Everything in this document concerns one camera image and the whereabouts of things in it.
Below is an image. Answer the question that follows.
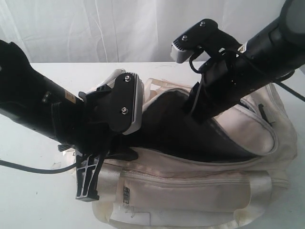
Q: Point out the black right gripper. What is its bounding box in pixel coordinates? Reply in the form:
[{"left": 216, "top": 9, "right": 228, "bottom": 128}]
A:
[{"left": 183, "top": 54, "right": 253, "bottom": 123}]

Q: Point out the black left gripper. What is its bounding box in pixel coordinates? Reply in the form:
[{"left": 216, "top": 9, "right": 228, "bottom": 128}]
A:
[{"left": 51, "top": 93, "right": 139, "bottom": 202}]

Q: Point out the cream fabric duffel bag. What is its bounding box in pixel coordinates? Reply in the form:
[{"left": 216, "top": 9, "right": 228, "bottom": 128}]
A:
[{"left": 91, "top": 78, "right": 297, "bottom": 229}]

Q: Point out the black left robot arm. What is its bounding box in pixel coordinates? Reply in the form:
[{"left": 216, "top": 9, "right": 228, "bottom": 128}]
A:
[{"left": 0, "top": 41, "right": 143, "bottom": 202}]

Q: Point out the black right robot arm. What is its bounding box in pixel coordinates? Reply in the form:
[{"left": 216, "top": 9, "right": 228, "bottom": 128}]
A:
[{"left": 178, "top": 0, "right": 305, "bottom": 122}]

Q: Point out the white backdrop curtain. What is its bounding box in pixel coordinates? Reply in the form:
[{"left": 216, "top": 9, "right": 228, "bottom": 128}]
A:
[{"left": 0, "top": 0, "right": 284, "bottom": 62}]

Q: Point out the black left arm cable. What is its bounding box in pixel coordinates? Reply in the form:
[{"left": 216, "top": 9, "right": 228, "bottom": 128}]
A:
[{"left": 0, "top": 157, "right": 77, "bottom": 174}]

